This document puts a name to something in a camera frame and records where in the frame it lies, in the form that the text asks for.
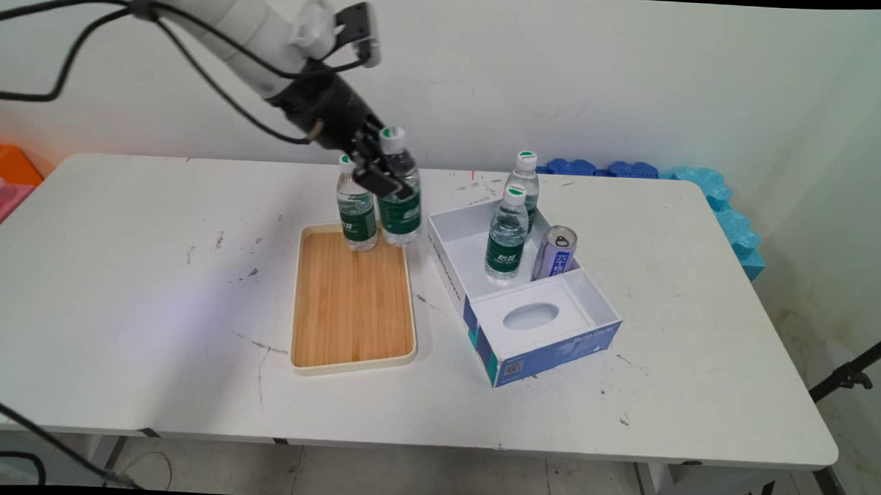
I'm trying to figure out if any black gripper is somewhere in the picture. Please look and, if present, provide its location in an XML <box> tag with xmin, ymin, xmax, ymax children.
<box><xmin>262</xmin><ymin>57</ymin><xmax>420</xmax><ymax>201</ymax></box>

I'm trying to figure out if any green label water bottle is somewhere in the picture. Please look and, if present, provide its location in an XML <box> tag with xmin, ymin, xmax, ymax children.
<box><xmin>374</xmin><ymin>125</ymin><xmax>426</xmax><ymax>248</ymax></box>
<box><xmin>504</xmin><ymin>150</ymin><xmax>541</xmax><ymax>234</ymax></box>
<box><xmin>484</xmin><ymin>183</ymin><xmax>532</xmax><ymax>283</ymax></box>
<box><xmin>334</xmin><ymin>155</ymin><xmax>382</xmax><ymax>254</ymax></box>

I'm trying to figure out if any white open cardboard box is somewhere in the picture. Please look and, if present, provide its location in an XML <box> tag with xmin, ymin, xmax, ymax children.
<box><xmin>423</xmin><ymin>196</ymin><xmax>587</xmax><ymax>321</ymax></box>

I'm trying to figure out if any wooden tray with cream rim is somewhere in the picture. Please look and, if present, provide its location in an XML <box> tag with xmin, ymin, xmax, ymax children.
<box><xmin>289</xmin><ymin>215</ymin><xmax>423</xmax><ymax>381</ymax></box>

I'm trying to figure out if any dark blue foam mat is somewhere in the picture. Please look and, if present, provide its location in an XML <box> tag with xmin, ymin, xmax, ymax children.
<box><xmin>606</xmin><ymin>160</ymin><xmax>661</xmax><ymax>179</ymax></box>
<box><xmin>537</xmin><ymin>157</ymin><xmax>598</xmax><ymax>177</ymax></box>

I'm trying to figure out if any silver blue drink can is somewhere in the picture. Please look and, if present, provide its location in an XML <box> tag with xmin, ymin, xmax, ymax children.
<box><xmin>532</xmin><ymin>223</ymin><xmax>579</xmax><ymax>284</ymax></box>

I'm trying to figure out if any blue white tissue box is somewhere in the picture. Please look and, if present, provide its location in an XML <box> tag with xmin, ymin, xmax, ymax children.
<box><xmin>461</xmin><ymin>263</ymin><xmax>625</xmax><ymax>393</ymax></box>

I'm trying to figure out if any orange box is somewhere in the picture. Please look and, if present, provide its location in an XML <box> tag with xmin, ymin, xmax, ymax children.
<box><xmin>0</xmin><ymin>144</ymin><xmax>46</xmax><ymax>189</ymax></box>

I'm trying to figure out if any light blue foam mat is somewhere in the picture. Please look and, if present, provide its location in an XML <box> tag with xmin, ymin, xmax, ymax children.
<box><xmin>655</xmin><ymin>165</ymin><xmax>770</xmax><ymax>283</ymax></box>

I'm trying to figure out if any black tripod leg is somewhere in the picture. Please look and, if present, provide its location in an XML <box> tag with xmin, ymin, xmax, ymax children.
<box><xmin>807</xmin><ymin>337</ymin><xmax>881</xmax><ymax>406</ymax></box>

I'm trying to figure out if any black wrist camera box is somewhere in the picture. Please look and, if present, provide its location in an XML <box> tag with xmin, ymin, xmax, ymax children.
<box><xmin>332</xmin><ymin>1</ymin><xmax>384</xmax><ymax>70</ymax></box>

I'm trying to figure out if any black floor cable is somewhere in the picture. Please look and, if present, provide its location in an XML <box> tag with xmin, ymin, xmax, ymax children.
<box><xmin>0</xmin><ymin>395</ymin><xmax>143</xmax><ymax>490</ymax></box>

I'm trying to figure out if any white table leg frame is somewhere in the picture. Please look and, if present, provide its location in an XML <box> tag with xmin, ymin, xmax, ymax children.
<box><xmin>631</xmin><ymin>459</ymin><xmax>857</xmax><ymax>495</ymax></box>

